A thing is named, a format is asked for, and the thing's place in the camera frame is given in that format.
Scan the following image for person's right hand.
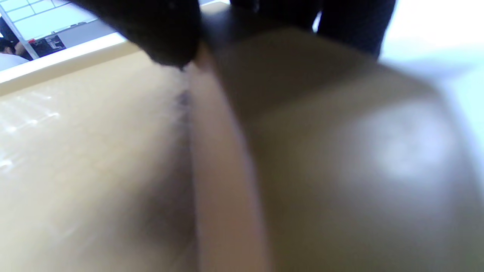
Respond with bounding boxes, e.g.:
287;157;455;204
72;0;396;69

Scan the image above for brown plastic food tray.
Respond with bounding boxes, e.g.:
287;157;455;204
0;2;484;272

